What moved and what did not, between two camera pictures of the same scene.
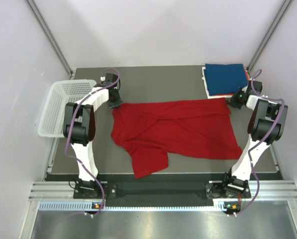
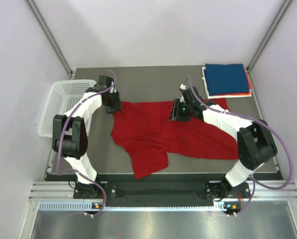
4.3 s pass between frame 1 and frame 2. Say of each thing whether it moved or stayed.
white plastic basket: stayed
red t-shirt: stayed
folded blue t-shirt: stayed
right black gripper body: moved
